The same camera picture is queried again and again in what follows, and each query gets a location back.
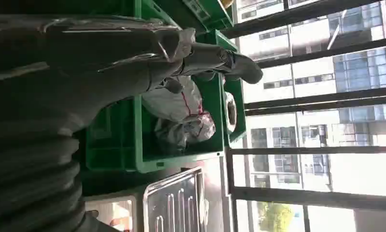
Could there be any crumpled grey parcel bag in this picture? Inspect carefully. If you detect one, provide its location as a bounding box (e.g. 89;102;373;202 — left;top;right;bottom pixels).
154;111;217;152

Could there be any flat steel tray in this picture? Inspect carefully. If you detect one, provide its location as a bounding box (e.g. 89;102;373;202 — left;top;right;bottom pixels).
84;195;138;232

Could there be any green tree outside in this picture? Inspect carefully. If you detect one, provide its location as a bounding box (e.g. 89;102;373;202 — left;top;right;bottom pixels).
257;202;295;232

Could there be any ribbed steel tray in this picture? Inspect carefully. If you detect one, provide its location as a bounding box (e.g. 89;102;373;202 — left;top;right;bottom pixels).
143;166;210;232

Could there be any white parcel bag red print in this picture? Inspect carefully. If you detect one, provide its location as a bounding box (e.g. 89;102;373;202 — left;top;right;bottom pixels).
141;75;207;123

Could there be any white round parcel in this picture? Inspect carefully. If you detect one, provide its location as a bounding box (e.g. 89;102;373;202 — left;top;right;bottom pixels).
224;91;238;134

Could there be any large green plastic crate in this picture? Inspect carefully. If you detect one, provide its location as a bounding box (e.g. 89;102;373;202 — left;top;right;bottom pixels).
85;29;227;174

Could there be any white building outside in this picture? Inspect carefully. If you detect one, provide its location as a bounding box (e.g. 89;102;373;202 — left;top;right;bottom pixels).
236;0;386;199

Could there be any green plastic crate with label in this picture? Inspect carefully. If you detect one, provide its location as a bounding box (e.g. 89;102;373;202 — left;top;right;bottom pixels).
133;0;235;33

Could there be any black window frame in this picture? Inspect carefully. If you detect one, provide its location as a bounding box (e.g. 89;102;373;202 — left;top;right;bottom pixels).
221;0;386;232

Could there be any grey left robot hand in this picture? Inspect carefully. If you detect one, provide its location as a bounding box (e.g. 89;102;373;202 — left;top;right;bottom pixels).
0;14;264;137

